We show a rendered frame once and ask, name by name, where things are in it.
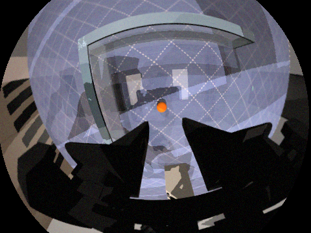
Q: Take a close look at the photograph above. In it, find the clear l-shaped low wall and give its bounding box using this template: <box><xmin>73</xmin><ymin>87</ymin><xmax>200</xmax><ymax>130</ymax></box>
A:
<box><xmin>88</xmin><ymin>24</ymin><xmax>252</xmax><ymax>142</ymax></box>

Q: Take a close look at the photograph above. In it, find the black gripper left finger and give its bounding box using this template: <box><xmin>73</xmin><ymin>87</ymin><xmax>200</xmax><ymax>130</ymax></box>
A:
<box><xmin>65</xmin><ymin>121</ymin><xmax>150</xmax><ymax>197</ymax></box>

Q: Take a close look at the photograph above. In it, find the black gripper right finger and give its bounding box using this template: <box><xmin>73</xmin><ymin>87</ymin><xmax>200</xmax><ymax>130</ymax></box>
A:
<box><xmin>181</xmin><ymin>117</ymin><xmax>273</xmax><ymax>191</ymax></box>

